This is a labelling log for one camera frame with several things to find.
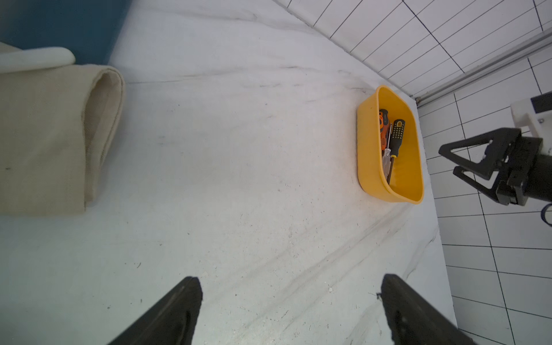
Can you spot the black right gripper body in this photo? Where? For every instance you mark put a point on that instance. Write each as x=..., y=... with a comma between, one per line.
x=525, y=173

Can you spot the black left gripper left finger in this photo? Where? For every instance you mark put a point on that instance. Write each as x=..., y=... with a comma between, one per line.
x=172, y=320

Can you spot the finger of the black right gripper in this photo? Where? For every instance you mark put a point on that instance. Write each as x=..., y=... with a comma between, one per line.
x=483, y=154
x=474, y=181

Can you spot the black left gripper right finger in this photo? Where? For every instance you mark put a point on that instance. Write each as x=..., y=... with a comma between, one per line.
x=412, y=320

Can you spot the long brown black screwdriver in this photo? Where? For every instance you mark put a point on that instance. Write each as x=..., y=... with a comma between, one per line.
x=396, y=139

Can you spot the small orange black screwdriver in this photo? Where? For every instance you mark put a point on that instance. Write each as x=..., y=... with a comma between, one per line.
x=384, y=128

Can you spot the small clear screwdriver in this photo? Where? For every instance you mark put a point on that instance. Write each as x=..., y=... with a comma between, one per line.
x=386, y=153

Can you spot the yellow plastic storage box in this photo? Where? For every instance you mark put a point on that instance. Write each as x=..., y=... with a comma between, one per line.
x=406, y=184

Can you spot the beige cloth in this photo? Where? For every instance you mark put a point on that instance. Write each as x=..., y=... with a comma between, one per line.
x=57, y=125

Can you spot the dark teal tray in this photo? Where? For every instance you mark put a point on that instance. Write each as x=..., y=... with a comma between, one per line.
x=89, y=29

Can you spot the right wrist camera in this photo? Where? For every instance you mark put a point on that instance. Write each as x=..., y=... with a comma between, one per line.
x=535, y=113

